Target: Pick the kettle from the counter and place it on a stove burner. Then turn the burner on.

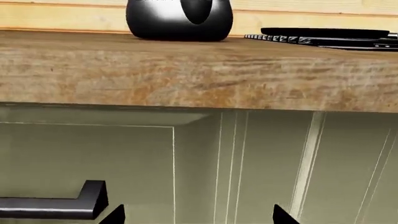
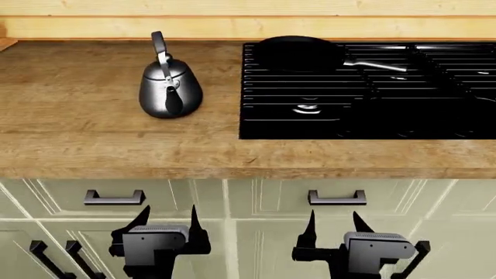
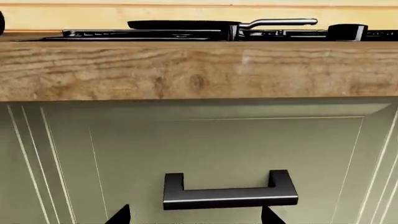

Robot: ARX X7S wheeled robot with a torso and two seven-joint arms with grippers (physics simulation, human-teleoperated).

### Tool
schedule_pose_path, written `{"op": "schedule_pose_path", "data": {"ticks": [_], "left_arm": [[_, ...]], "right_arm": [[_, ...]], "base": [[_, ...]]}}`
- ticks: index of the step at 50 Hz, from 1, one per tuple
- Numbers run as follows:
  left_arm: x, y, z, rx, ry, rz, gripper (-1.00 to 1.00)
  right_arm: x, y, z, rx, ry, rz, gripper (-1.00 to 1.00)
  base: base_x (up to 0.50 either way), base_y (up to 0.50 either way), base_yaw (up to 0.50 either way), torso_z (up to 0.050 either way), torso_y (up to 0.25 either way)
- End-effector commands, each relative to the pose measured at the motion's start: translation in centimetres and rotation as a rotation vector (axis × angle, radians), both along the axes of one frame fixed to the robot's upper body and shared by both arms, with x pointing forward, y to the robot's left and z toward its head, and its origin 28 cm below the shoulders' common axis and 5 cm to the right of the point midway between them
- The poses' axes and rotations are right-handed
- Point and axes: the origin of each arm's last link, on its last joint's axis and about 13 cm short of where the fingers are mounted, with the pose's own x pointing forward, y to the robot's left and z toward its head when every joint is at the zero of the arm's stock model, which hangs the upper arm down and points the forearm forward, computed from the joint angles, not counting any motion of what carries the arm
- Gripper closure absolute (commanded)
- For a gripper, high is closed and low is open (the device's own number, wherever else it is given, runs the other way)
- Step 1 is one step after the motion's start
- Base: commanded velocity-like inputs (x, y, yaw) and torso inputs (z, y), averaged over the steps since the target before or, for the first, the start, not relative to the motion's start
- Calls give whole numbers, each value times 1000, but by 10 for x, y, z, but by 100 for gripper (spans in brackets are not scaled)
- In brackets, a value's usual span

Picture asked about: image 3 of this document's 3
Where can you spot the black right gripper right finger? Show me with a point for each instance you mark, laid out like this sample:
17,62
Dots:
271,217

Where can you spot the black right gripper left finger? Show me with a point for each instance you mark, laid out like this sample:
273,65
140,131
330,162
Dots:
120,217

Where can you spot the black stove cooktop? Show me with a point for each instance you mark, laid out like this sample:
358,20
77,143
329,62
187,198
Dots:
149,35

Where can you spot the black stove knob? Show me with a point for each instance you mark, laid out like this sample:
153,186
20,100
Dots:
346,32

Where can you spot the black kettle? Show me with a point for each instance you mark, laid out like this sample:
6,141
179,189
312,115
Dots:
1,22

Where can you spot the green cabinet drawer front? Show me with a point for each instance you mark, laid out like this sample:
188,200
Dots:
199,161

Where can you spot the wooden countertop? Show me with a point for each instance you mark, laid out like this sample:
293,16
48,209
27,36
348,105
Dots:
199,70

